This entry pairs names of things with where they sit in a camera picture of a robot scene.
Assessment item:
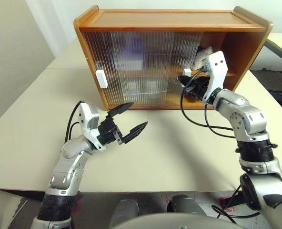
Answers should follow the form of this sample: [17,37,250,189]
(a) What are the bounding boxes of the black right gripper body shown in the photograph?
[187,78,211,101]

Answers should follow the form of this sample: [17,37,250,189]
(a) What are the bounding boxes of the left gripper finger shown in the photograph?
[121,121,149,145]
[107,102,134,118]

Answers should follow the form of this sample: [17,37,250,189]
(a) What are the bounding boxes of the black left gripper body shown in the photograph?
[97,116,127,146]

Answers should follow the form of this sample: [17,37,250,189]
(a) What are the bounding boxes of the ribbed clear sliding door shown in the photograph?
[111,31,203,107]
[80,31,175,107]

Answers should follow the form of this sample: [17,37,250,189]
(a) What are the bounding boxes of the white plush bear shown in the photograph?
[192,46,214,71]

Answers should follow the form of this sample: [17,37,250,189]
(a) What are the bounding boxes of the wooden cabinet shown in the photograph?
[73,6,274,110]

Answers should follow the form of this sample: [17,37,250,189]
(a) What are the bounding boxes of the pale robot torso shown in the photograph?
[112,213,242,229]

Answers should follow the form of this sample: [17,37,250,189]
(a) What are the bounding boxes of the black table foot bar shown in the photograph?
[221,194,245,209]

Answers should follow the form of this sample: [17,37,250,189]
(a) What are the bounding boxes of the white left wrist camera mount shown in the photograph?
[78,102,106,151]

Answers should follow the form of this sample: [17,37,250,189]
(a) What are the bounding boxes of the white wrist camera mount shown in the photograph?
[201,50,229,105]
[78,102,106,151]

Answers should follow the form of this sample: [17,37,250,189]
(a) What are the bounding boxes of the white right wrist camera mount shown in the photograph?
[201,50,229,105]

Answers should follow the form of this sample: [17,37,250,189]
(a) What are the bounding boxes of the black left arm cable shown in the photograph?
[65,100,87,144]

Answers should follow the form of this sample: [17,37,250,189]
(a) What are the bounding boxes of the thin black loose cable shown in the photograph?
[211,185,261,224]

